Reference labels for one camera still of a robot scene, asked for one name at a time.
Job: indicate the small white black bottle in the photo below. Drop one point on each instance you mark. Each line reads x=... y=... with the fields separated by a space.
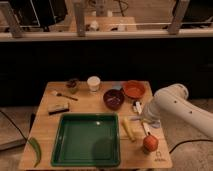
x=137 y=107

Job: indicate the white cup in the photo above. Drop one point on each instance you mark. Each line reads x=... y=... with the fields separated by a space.
x=93 y=83

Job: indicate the orange round toy fruit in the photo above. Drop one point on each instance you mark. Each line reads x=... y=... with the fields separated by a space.
x=150 y=143

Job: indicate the small dark potted plant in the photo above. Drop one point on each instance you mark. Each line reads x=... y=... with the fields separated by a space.
x=72 y=85

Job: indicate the orange bowl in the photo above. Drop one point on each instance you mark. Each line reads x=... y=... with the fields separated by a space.
x=133 y=89

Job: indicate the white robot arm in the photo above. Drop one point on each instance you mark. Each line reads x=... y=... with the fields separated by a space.
x=173 y=99

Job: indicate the dark purple bowl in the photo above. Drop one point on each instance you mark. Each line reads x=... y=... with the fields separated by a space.
x=113 y=99

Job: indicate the metal frame rail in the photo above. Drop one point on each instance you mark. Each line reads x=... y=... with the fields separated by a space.
x=53 y=20

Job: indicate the green plastic tray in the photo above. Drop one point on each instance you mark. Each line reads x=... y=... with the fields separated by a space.
x=87 y=140

